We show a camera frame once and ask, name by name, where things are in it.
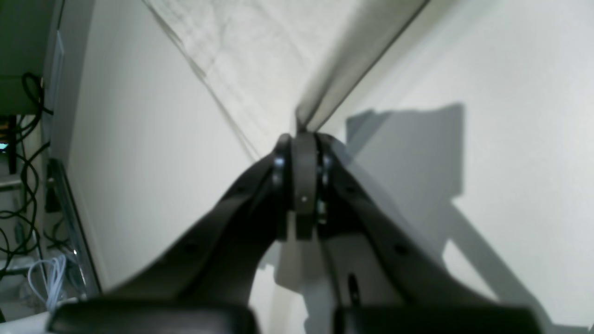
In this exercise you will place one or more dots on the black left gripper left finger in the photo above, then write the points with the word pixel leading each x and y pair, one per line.
pixel 214 262

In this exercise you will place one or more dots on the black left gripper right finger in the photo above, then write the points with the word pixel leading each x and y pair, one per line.
pixel 371 259

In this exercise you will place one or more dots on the light beige T-shirt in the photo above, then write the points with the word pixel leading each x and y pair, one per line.
pixel 272 64

